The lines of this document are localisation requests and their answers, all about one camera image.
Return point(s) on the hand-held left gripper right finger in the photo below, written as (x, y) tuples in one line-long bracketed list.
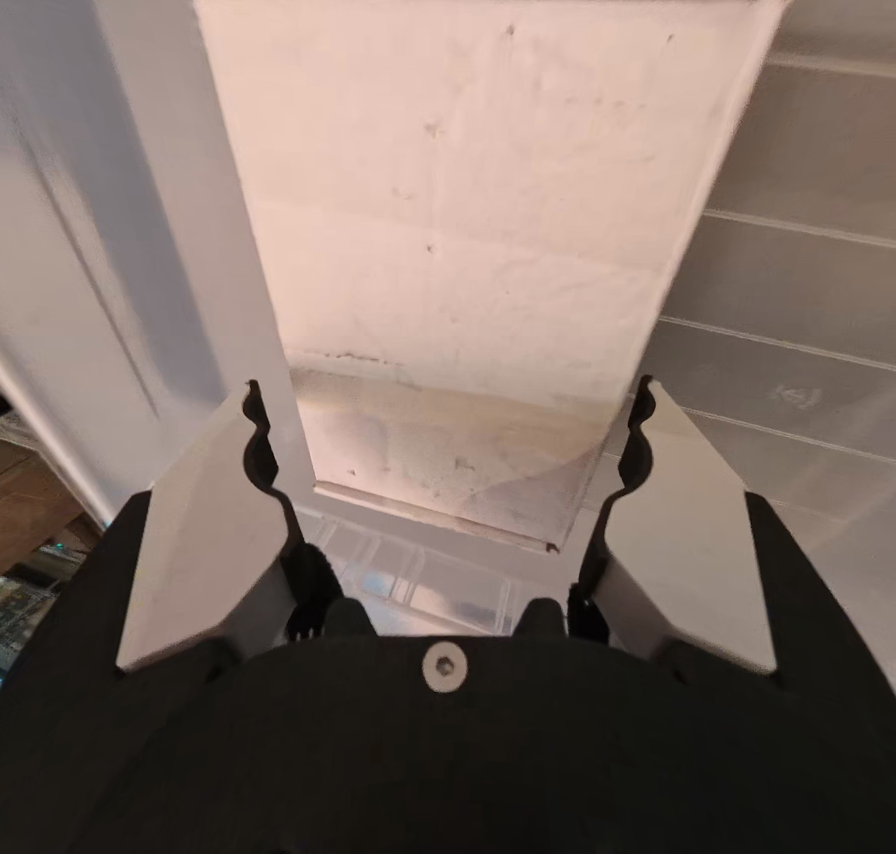
[(686, 560)]

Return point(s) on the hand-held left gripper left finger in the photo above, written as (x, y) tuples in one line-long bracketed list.
[(203, 567)]

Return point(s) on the clear plastic bin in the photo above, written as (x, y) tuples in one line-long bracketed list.
[(805, 273)]

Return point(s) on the white cardboard box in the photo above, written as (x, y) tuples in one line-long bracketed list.
[(476, 203)]

